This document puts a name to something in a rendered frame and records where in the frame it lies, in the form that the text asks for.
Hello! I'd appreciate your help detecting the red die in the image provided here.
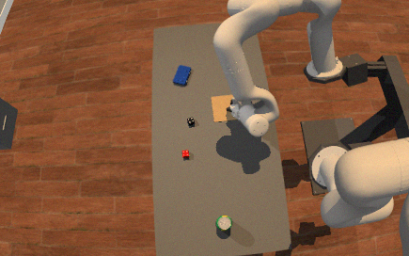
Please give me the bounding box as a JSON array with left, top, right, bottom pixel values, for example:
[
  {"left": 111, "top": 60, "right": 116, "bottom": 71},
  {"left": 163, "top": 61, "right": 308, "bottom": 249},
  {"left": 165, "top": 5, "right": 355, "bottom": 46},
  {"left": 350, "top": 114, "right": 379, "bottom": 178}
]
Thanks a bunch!
[{"left": 182, "top": 150, "right": 189, "bottom": 158}]

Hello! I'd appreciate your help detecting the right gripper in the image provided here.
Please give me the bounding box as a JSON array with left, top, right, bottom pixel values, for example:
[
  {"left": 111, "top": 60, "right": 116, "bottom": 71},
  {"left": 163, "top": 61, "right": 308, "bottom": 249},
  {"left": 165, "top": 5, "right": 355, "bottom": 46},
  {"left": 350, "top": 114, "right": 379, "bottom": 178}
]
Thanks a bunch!
[{"left": 226, "top": 100, "right": 239, "bottom": 119}]

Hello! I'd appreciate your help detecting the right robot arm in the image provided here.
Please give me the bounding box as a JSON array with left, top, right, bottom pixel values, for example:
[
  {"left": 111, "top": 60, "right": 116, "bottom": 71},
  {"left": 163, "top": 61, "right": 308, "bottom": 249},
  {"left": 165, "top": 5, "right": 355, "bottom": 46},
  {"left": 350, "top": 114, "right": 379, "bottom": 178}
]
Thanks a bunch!
[{"left": 213, "top": 0, "right": 343, "bottom": 137}]

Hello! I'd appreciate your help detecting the tan flat mat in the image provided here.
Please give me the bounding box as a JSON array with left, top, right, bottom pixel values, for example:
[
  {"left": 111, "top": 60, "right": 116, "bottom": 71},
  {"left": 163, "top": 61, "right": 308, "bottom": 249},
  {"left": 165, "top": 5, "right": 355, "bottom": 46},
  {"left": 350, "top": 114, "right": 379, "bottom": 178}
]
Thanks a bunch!
[{"left": 211, "top": 95, "right": 237, "bottom": 122}]

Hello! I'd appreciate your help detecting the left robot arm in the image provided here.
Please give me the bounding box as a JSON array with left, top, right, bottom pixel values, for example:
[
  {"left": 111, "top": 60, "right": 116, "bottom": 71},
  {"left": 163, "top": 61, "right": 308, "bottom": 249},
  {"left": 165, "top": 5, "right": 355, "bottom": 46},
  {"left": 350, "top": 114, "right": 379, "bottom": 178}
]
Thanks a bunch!
[{"left": 311, "top": 137, "right": 409, "bottom": 256}]

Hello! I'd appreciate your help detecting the black die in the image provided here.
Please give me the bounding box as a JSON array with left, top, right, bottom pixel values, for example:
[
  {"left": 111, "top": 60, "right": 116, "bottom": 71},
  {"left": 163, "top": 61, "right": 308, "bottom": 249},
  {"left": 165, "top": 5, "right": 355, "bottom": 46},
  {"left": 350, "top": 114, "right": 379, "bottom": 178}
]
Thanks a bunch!
[{"left": 187, "top": 117, "right": 195, "bottom": 126}]

